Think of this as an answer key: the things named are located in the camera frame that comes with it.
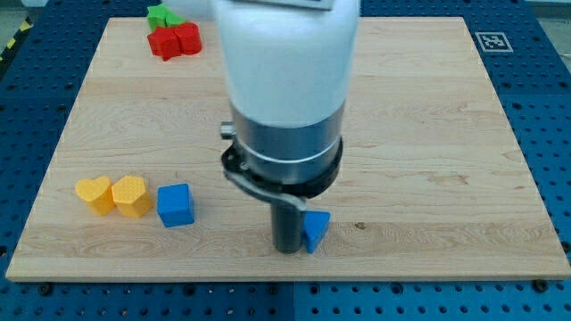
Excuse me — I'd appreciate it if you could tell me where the green star block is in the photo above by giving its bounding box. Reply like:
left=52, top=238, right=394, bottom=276
left=146, top=4, right=167, bottom=32

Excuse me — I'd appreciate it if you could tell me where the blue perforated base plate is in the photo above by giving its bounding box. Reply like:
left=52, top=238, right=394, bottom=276
left=1, top=0, right=570, bottom=320

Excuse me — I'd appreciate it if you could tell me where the blue triangle block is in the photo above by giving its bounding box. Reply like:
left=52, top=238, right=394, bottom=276
left=302, top=210, right=331, bottom=254

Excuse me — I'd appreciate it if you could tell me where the wooden board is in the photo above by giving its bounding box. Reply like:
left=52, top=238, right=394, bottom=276
left=6, top=18, right=570, bottom=283

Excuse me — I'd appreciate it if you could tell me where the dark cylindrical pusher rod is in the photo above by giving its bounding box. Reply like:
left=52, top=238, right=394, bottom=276
left=270, top=202, right=304, bottom=254

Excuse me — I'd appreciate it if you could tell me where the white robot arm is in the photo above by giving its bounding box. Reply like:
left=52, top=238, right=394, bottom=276
left=164, top=0, right=360, bottom=253

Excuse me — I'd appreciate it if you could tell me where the red star block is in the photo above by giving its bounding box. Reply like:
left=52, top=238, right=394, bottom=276
left=147, top=27, right=182, bottom=61

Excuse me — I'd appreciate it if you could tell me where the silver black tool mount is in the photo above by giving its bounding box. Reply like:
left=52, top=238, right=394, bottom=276
left=220, top=105, right=344, bottom=211

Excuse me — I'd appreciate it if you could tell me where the red cylinder block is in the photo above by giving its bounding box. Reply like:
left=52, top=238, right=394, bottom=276
left=174, top=22, right=203, bottom=55

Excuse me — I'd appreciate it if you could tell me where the yellow heart block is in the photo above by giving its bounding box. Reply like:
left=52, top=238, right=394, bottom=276
left=75, top=176, right=115, bottom=216

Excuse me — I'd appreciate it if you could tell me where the blue cube block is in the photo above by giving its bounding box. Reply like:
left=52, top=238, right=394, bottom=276
left=157, top=183, right=194, bottom=227

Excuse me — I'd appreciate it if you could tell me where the yellow hexagon block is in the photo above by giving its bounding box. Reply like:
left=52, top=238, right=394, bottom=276
left=112, top=176, right=154, bottom=218

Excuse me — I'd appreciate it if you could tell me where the fiducial marker tag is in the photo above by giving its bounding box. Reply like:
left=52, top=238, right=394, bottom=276
left=476, top=31, right=513, bottom=53

